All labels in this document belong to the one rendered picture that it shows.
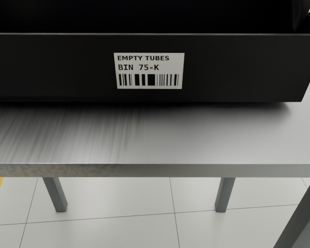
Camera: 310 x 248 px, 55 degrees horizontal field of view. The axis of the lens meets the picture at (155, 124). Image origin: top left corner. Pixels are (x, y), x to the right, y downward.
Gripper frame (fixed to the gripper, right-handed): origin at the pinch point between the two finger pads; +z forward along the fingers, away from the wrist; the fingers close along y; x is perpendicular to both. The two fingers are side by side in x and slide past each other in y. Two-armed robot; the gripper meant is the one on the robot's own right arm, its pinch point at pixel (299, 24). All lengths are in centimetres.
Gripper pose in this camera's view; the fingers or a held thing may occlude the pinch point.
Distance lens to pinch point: 53.9
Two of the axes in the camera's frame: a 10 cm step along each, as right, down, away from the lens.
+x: 0.0, 6.9, -7.3
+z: 0.1, 7.3, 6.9
